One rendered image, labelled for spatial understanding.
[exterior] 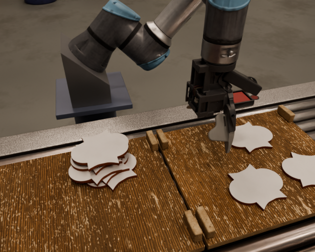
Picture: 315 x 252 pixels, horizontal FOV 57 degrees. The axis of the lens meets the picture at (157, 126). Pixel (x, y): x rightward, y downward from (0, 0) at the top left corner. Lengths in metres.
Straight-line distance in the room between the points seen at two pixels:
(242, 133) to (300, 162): 0.16
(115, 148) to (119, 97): 0.43
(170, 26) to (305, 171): 0.60
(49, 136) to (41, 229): 0.33
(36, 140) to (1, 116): 1.93
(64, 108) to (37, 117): 1.60
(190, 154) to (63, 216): 0.34
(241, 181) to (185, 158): 0.15
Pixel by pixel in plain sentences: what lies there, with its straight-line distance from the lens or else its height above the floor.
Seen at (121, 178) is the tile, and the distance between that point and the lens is 0.69.
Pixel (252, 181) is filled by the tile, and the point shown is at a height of 0.94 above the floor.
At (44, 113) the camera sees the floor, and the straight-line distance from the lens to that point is 2.70.
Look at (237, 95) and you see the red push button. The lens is 1.03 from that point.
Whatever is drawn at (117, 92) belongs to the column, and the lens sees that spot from 1.14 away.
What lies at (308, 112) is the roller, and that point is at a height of 0.92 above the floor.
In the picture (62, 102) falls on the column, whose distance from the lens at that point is 1.12.
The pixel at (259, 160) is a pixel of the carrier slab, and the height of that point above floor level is 0.94.
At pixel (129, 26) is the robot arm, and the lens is 1.02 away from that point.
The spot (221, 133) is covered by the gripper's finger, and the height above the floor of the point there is 1.05.
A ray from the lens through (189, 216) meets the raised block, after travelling 0.60.
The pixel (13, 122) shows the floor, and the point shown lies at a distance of 2.70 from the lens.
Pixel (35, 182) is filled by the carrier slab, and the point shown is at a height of 0.94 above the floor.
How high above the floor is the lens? 1.45
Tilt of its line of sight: 38 degrees down
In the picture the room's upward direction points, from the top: straight up
